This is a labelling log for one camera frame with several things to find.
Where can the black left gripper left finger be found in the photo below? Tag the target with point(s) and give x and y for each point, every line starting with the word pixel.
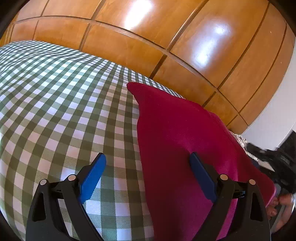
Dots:
pixel 45 220

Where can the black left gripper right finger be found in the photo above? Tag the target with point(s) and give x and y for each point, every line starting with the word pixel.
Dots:
pixel 249 221

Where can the crimson red fleece garment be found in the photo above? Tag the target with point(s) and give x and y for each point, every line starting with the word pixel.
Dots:
pixel 169 129

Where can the person's right hand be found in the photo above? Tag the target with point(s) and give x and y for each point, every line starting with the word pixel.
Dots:
pixel 282 208

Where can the floral patterned pillow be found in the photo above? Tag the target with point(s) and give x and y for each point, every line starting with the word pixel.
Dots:
pixel 243 142

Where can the green white checkered bedsheet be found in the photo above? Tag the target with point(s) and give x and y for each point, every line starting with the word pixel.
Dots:
pixel 59 109

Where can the glossy wooden wardrobe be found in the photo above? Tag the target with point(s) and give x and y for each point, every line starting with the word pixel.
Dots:
pixel 228 56

